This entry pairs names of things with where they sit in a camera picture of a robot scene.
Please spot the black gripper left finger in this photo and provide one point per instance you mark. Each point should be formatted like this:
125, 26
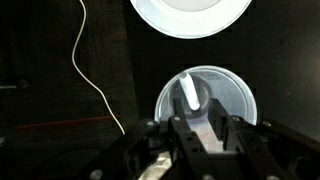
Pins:
189, 155

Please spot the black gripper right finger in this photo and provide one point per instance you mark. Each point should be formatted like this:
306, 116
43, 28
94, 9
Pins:
244, 156

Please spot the white-barrelled black sharpie marker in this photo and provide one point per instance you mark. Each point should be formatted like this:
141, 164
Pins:
189, 90

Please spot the tan paper bag under cup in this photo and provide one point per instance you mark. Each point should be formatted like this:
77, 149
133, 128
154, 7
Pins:
158, 168

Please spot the clear plastic cup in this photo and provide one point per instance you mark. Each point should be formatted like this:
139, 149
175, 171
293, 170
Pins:
211, 82

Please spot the white round plate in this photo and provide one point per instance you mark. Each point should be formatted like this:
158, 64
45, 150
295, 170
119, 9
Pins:
190, 19

